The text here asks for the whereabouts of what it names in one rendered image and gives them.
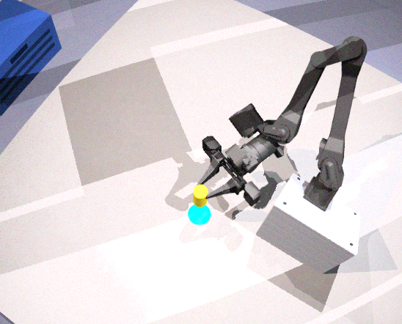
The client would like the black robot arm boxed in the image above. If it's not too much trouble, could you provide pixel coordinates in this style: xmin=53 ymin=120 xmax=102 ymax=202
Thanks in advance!
xmin=225 ymin=36 xmax=368 ymax=212

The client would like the yellow cylinder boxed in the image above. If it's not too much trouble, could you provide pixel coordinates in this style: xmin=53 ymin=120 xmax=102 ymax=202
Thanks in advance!
xmin=193 ymin=185 xmax=208 ymax=207

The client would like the cyan circle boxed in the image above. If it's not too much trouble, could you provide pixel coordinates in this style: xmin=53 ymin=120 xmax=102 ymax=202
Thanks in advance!
xmin=188 ymin=205 xmax=211 ymax=225

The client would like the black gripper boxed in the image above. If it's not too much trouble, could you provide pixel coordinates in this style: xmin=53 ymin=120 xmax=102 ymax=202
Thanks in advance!
xmin=197 ymin=136 xmax=262 ymax=207

